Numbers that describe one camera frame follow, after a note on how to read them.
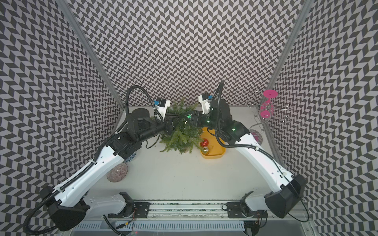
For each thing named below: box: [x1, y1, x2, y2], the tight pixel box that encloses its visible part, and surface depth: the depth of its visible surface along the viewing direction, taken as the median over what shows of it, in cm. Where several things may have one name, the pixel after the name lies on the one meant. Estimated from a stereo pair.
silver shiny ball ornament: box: [200, 146, 210, 155], surface depth 93 cm
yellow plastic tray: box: [201, 126, 226, 160], surface depth 91 cm
